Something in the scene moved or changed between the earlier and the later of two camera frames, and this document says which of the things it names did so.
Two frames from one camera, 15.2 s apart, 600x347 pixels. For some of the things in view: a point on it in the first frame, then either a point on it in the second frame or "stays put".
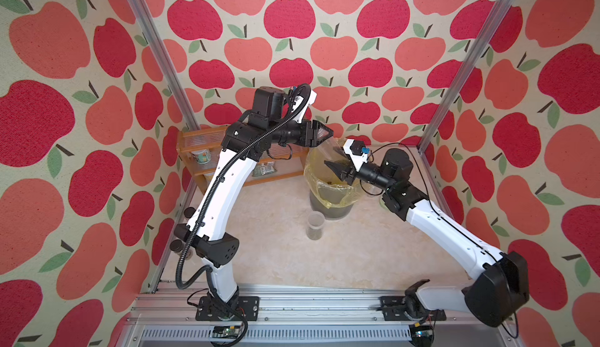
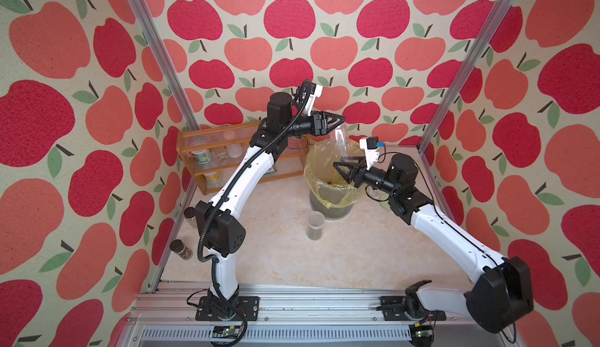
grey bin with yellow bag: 330,196 stays put
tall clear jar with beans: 327,152 to 340,139
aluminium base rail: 166,316 stays put
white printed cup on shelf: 202,155 stays put
